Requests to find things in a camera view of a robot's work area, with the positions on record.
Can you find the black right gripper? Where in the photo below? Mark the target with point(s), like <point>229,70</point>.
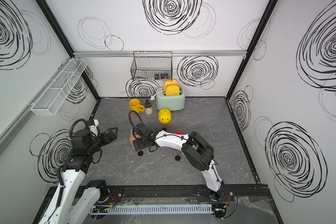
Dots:
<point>141,146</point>

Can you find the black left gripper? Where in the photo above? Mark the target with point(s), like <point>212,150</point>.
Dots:
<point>113,137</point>

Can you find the pink piggy bank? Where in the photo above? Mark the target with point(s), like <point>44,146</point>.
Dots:
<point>132,138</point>

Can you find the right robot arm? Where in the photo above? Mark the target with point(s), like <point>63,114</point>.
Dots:
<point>196,149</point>

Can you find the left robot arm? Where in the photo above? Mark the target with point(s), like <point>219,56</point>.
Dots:
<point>70,175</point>

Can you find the yellow piggy bank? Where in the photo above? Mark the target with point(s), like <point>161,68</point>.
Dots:
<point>165,116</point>

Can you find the red piggy bank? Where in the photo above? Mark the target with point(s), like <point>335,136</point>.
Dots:
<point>178,132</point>

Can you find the glass sugar jar with spoon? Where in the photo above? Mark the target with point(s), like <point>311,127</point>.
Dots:
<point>148,107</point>

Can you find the yellow ceramic mug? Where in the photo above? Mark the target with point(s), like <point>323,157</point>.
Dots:
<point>136,106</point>

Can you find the mint green toaster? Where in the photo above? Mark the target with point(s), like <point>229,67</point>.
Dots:
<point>173,103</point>

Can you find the yellow toast slice front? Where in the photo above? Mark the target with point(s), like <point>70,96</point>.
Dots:
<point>172,90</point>

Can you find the yellow toast slice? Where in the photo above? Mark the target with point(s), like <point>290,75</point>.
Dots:
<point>172,90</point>
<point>170,82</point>

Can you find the yellow toast slice rear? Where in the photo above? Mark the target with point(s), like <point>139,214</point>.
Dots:
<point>170,82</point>

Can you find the dark item in basket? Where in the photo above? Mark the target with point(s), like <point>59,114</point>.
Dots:
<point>161,76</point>

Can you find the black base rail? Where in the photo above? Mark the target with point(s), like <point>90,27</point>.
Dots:
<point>200,193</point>

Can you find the white wire shelf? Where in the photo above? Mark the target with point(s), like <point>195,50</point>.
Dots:
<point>67,85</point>

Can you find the white slotted cable duct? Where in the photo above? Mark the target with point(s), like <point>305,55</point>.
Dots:
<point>152,209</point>

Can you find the black wire basket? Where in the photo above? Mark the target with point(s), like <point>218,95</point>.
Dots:
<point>146,64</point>

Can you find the black corner frame post left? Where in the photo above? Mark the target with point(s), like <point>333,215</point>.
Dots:
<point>64,41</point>

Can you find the black corner frame post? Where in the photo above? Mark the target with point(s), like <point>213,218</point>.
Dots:
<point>255,38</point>
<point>64,41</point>

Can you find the black corner frame post right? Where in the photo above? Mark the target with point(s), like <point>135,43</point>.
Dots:
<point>255,38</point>

